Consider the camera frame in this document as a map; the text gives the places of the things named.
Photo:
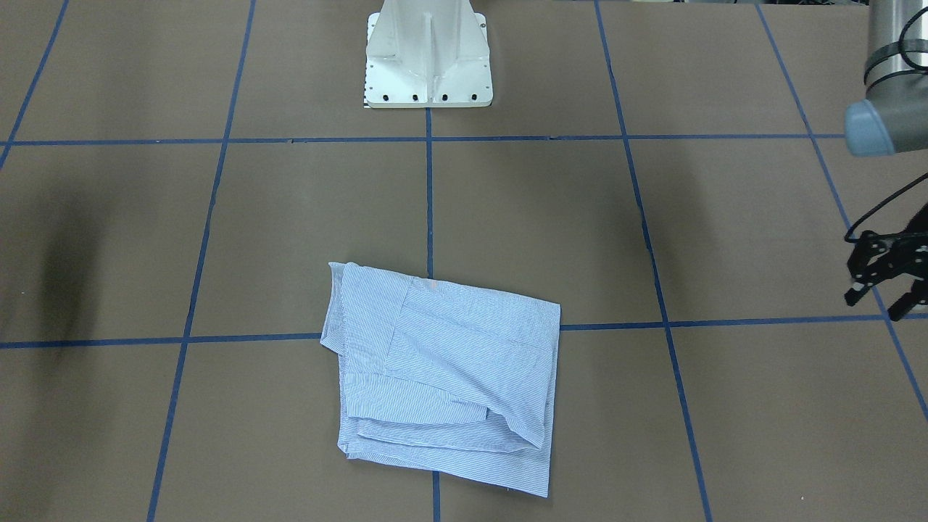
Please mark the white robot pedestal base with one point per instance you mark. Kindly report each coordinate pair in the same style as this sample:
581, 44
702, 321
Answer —
427, 54

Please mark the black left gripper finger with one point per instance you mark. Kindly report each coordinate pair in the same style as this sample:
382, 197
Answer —
862, 281

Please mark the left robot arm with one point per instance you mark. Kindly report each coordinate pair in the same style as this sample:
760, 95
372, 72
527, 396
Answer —
890, 119

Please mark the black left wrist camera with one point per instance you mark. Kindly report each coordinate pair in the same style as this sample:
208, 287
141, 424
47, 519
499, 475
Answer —
914, 299

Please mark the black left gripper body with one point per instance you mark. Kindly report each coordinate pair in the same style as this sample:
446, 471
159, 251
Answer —
893, 262

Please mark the light blue striped shirt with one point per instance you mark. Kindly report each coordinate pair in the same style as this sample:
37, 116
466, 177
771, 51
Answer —
444, 377

